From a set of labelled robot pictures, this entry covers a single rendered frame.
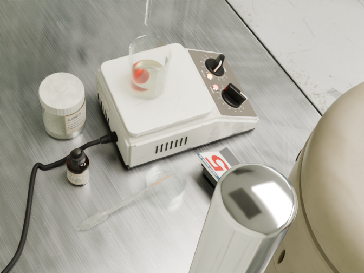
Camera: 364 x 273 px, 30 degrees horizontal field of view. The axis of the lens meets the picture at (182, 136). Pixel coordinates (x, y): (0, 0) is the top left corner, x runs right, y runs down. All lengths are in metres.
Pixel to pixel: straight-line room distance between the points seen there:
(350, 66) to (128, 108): 0.38
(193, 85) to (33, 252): 0.30
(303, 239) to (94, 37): 0.83
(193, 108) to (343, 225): 0.66
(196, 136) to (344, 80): 0.27
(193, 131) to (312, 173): 0.66
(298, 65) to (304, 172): 0.82
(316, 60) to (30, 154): 0.46
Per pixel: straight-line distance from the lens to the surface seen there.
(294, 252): 0.27
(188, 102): 0.88
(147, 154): 0.90
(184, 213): 0.90
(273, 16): 1.12
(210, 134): 0.92
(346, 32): 1.13
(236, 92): 0.93
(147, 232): 0.89
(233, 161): 0.94
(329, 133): 0.25
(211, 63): 0.97
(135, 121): 0.86
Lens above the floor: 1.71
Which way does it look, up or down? 58 degrees down
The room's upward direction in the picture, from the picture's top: 11 degrees clockwise
